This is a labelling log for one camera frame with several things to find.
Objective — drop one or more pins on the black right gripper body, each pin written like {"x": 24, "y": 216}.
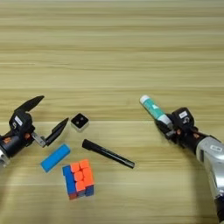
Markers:
{"x": 186, "y": 137}

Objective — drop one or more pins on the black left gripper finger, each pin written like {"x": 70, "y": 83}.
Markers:
{"x": 57, "y": 131}
{"x": 30, "y": 104}

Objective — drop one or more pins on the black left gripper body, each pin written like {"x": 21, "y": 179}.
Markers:
{"x": 14, "y": 144}

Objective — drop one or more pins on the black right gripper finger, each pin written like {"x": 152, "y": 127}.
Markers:
{"x": 163, "y": 128}
{"x": 171, "y": 117}

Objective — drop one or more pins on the teal and white glue stick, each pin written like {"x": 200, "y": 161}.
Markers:
{"x": 153, "y": 109}

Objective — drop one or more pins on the small black and white cube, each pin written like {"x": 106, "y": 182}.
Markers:
{"x": 79, "y": 122}

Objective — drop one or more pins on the blue rectangular block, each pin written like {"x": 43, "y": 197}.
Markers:
{"x": 55, "y": 157}

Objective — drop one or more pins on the orange and blue puzzle cube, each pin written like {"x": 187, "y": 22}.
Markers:
{"x": 78, "y": 178}

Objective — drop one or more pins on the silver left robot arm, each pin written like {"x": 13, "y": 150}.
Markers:
{"x": 2, "y": 159}

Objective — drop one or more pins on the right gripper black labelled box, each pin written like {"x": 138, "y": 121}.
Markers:
{"x": 183, "y": 116}

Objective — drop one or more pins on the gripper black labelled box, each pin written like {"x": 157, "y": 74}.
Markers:
{"x": 183, "y": 116}
{"x": 19, "y": 122}

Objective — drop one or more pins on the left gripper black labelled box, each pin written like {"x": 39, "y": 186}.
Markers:
{"x": 19, "y": 122}

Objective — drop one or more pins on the black marker pen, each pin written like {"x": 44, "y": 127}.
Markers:
{"x": 108, "y": 153}

